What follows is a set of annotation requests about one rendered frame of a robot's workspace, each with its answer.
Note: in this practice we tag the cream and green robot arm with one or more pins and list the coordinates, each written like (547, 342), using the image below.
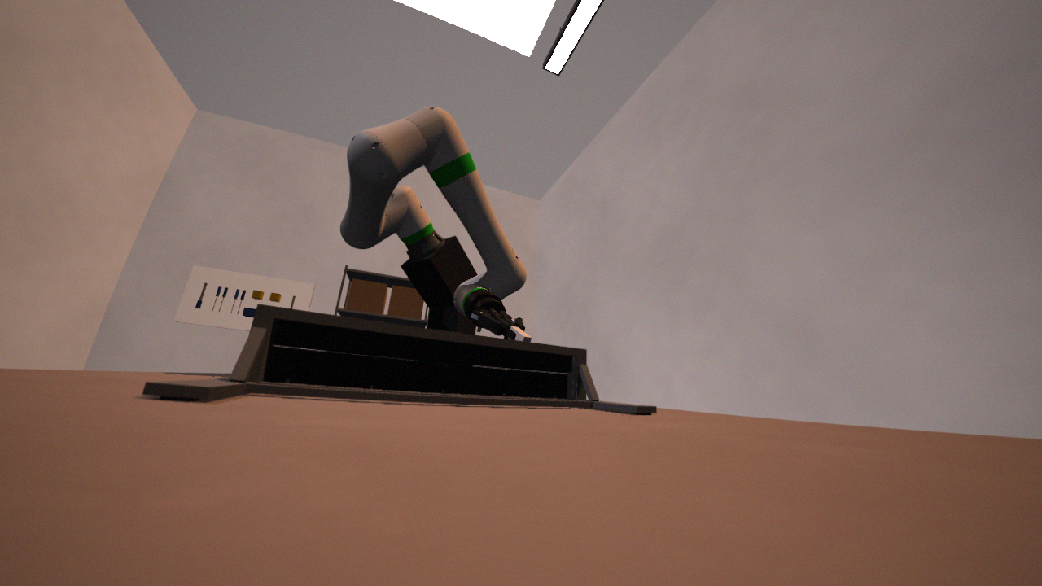
(380, 157)

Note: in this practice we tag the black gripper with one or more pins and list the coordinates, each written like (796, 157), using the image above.
(490, 314)

